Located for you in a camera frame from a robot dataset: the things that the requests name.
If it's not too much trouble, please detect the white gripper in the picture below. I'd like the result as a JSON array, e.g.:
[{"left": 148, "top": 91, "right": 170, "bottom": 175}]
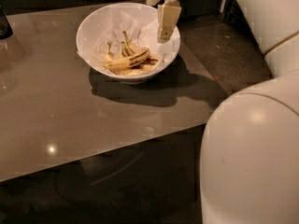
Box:
[{"left": 146, "top": 0, "right": 181, "bottom": 43}]

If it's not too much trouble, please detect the yellow banana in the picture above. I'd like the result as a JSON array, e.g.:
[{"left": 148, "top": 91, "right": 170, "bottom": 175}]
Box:
[{"left": 104, "top": 49, "right": 150, "bottom": 71}]

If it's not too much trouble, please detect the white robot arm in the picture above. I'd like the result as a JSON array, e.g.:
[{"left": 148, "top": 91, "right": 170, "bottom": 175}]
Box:
[{"left": 199, "top": 0, "right": 299, "bottom": 224}]

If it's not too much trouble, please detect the white bowl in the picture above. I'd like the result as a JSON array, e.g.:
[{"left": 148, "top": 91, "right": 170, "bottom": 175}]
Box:
[{"left": 76, "top": 3, "right": 180, "bottom": 84}]

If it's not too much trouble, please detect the white paper liner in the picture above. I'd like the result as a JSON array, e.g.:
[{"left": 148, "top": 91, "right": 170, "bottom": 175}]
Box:
[{"left": 76, "top": 3, "right": 180, "bottom": 84}]

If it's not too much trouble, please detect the back bananas bunch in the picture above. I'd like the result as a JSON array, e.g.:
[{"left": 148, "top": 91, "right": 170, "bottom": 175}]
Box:
[{"left": 104, "top": 31, "right": 139, "bottom": 62}]

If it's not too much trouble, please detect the dark object at left edge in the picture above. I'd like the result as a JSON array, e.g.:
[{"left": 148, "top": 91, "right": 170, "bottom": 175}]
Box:
[{"left": 0, "top": 5, "right": 13, "bottom": 39}]

